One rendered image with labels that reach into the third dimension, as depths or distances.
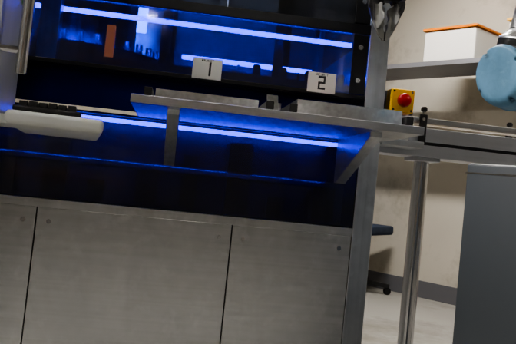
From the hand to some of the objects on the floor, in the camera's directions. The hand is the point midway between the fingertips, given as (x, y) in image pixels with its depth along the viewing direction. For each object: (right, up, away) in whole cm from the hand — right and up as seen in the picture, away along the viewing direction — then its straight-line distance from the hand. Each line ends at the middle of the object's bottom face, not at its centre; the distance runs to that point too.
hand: (383, 36), depth 169 cm
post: (-7, -111, +34) cm, 117 cm away
